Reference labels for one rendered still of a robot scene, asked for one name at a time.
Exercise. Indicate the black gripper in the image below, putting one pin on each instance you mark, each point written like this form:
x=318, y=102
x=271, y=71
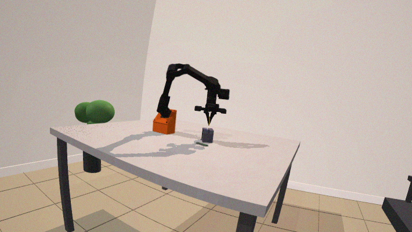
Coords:
x=199, y=108

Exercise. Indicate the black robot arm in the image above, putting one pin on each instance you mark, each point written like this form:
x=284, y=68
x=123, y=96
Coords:
x=211, y=83

